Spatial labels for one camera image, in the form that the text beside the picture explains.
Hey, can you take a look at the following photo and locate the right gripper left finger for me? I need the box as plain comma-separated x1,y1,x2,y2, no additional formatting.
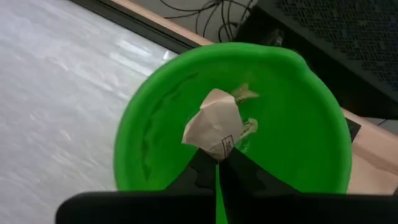
166,148,218,193

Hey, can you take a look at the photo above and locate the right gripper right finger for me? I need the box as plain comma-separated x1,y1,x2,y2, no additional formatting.
218,147,301,195

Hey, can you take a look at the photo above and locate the green halloween bucket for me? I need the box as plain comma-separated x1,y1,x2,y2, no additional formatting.
113,42,353,224

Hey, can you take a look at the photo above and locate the black perforated computer case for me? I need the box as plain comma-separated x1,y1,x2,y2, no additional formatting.
234,0,398,121

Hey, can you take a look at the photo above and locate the black looped cable bundle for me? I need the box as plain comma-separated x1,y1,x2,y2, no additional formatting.
160,0,259,43

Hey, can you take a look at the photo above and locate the black aluminium table frame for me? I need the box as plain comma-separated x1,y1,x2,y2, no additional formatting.
70,0,200,54

